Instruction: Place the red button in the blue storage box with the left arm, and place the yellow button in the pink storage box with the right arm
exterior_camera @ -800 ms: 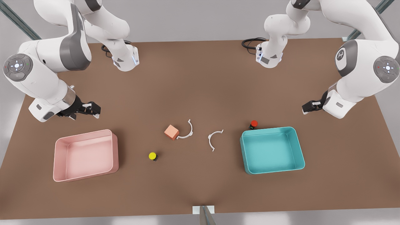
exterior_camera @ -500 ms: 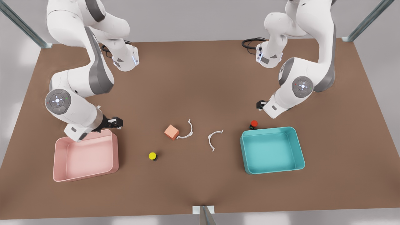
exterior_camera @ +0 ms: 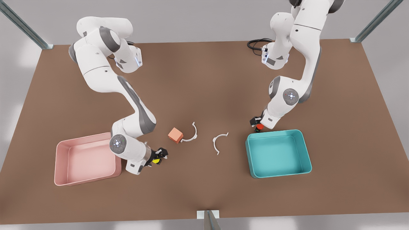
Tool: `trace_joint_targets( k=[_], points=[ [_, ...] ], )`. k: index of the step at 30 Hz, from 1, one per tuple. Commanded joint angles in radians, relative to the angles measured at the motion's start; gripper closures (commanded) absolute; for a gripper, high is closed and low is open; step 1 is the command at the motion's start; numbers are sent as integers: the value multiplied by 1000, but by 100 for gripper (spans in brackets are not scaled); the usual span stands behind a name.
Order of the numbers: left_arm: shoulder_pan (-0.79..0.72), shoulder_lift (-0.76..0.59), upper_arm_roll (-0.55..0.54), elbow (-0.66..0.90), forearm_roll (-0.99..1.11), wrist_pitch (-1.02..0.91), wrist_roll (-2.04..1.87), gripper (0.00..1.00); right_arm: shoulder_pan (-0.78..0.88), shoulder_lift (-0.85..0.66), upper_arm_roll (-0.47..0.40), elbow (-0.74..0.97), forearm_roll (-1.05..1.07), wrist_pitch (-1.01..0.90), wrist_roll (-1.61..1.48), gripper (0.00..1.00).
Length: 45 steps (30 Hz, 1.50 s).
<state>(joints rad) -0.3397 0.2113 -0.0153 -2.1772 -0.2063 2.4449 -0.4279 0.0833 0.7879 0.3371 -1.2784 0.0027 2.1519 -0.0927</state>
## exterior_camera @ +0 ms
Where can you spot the yellow button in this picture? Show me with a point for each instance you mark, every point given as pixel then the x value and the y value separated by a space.
pixel 156 161

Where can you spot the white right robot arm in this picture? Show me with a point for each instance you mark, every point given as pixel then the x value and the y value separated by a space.
pixel 105 74

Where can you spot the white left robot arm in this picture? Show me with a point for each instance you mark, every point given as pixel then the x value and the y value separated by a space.
pixel 302 48

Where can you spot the blue storage box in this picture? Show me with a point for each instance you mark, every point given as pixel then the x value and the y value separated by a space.
pixel 277 152

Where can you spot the pink storage box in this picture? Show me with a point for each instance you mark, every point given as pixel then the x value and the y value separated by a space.
pixel 84 158

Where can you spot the orange cube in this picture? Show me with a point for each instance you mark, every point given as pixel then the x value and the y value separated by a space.
pixel 175 135

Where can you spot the white curved clip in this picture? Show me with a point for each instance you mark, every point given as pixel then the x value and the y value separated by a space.
pixel 191 134
pixel 219 142

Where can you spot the silver frame post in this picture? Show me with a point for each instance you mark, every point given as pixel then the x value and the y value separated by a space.
pixel 209 220
pixel 375 20
pixel 24 24

